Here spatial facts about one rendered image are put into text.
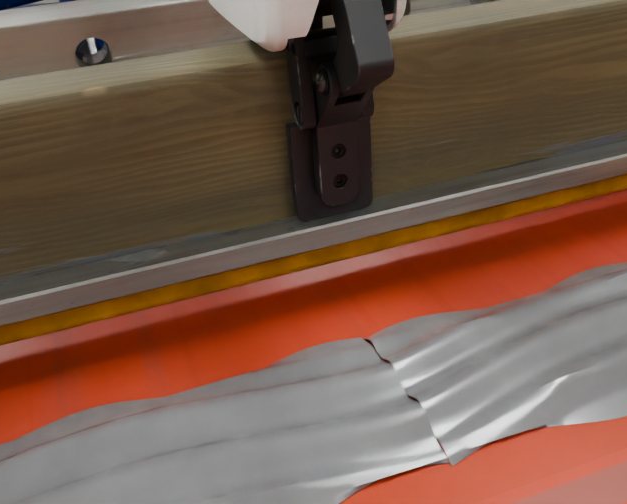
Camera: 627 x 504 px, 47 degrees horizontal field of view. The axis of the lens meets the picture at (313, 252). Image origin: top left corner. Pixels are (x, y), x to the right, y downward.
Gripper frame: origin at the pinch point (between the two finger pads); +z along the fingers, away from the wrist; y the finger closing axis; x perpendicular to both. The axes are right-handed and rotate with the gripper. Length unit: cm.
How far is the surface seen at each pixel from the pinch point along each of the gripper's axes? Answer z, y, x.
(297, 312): 6.0, 2.4, -2.1
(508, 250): 6.1, 1.9, 8.3
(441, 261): 6.0, 1.5, 5.2
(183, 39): -0.1, -20.3, -1.5
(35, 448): 5.2, 6.9, -12.4
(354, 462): 5.6, 11.2, -3.1
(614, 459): 6.0, 13.9, 4.4
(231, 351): 6.0, 3.8, -5.2
